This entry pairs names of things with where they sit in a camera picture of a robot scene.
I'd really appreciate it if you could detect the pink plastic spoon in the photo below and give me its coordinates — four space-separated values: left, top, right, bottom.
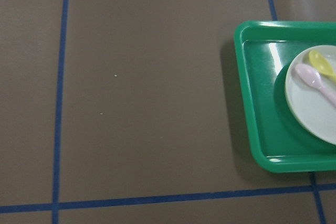
294 63 335 106

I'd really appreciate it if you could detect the white round plate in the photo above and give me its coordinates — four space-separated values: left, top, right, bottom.
285 45 335 145

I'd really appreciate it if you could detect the yellow plastic spoon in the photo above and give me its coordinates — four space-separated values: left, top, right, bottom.
308 50 335 82

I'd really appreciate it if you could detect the brown paper table cover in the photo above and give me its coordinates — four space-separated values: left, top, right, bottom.
1 0 335 223

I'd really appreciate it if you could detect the green plastic tray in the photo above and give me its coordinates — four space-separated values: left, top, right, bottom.
234 21 335 173

